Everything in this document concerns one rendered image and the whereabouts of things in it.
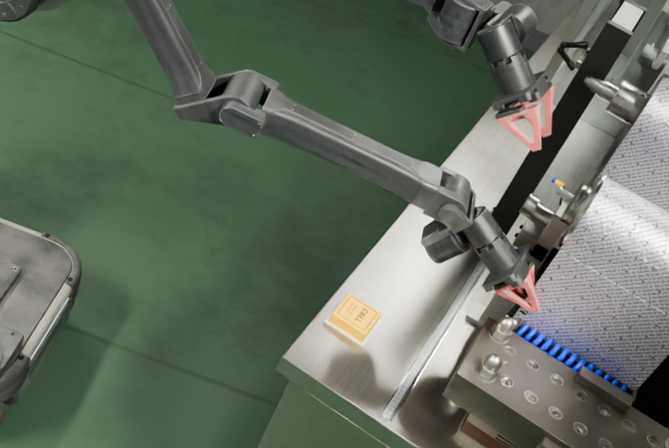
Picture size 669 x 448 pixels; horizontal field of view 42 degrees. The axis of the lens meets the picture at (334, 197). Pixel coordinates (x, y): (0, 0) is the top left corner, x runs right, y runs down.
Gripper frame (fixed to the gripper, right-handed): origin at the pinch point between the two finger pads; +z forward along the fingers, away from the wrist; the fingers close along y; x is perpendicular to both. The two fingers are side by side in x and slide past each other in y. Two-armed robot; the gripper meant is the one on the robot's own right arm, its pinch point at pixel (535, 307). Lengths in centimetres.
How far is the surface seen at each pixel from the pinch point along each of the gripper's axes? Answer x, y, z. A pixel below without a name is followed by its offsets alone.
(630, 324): 13.5, 0.3, 8.4
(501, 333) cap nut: -2.9, 8.3, -1.5
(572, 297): 7.4, 0.2, 0.5
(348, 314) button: -25.4, 11.4, -16.1
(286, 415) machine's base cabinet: -38.0, 26.0, -8.7
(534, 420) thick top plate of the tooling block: 0.7, 19.5, 8.8
